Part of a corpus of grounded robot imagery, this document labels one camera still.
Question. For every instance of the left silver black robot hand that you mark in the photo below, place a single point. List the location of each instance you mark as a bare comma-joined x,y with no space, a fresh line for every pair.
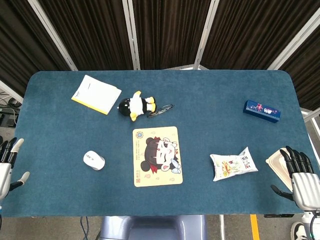
5,175

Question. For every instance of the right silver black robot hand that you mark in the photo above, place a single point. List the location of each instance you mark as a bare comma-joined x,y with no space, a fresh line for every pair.
306,190

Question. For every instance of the white computer mouse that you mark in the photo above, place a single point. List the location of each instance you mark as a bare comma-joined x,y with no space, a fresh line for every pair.
94,161

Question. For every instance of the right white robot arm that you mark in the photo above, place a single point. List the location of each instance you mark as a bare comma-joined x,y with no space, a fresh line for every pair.
312,225

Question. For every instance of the cartoon girl mouse pad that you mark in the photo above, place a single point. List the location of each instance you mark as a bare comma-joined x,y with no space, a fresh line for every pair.
157,156

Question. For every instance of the beige takeout container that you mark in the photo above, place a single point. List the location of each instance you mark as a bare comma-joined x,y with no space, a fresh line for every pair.
277,163

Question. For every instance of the white sneaker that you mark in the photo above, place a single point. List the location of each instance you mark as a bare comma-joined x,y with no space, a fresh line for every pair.
298,231

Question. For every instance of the yellow floor tape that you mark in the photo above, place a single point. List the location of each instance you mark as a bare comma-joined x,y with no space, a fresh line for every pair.
254,227

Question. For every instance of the white snack bag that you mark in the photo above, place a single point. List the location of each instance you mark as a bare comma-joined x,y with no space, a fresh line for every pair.
232,165

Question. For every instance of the dark blue floral box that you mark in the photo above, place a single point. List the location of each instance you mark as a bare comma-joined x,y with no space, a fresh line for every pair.
261,111

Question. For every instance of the dark brown curtain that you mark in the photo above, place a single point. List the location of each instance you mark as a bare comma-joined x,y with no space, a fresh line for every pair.
20,45
308,72
167,32
92,32
252,32

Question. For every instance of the white yellow notebook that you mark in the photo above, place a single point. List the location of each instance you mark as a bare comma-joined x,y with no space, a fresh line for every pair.
96,93

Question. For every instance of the blue felt table cloth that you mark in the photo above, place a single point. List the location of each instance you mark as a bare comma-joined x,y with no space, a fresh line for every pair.
200,100

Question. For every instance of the black white penguin plush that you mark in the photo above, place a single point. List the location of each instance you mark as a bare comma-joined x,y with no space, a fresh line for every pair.
136,105

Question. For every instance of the grey robot torso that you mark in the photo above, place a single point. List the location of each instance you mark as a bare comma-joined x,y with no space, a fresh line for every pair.
152,228

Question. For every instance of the white frame post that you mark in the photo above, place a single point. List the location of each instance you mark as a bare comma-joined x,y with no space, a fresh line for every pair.
206,35
132,35
293,42
53,35

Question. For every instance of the black frame eyeglasses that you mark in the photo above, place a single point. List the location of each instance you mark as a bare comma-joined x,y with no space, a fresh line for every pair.
160,110

